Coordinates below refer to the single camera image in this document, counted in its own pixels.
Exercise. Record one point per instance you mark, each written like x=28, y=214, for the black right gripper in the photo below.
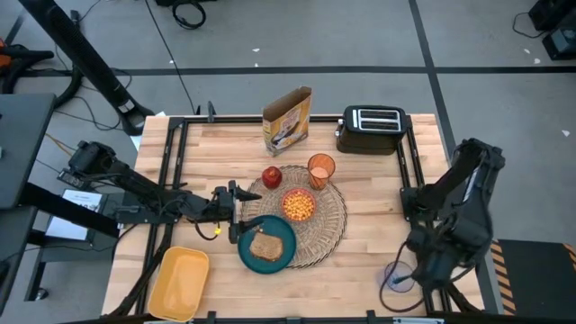
x=434, y=270

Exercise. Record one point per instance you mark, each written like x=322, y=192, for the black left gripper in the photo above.
x=224, y=207

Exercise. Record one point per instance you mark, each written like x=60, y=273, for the blue white patterned bowl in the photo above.
x=282, y=204

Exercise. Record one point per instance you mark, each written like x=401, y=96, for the brown toast slice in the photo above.
x=266, y=246

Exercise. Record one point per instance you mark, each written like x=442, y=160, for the red apple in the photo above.
x=272, y=177

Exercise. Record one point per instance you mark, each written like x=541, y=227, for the teal plate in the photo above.
x=270, y=265

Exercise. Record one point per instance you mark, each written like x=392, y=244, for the orange faceted glass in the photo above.
x=321, y=173

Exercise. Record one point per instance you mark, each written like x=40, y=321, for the panda puffs cereal box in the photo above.
x=288, y=121

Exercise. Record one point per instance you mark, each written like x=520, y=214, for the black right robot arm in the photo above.
x=459, y=211

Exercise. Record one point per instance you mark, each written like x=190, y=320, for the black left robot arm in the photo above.
x=135, y=184

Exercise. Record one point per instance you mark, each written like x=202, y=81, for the yellow cereal puffs heap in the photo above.
x=299, y=205

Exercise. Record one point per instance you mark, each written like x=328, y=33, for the round woven placemat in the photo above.
x=324, y=225

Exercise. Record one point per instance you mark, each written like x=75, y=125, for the yellow plastic tray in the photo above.
x=179, y=285

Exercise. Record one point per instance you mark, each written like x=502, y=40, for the black hazard striped mat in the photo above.
x=535, y=274

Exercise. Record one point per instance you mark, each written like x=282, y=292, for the black toaster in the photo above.
x=371, y=130

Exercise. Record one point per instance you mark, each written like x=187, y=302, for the white paper sheet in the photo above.
x=72, y=216

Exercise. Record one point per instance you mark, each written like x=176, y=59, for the black tall stand column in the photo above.
x=85, y=54

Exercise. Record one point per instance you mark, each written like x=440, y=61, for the black desk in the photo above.
x=22, y=144

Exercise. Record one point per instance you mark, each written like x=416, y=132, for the black equipment box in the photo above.
x=560, y=42

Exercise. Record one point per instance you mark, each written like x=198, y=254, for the black orange floor device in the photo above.
x=18, y=58

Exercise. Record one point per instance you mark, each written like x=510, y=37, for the black aluminium rig frame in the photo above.
x=225, y=119

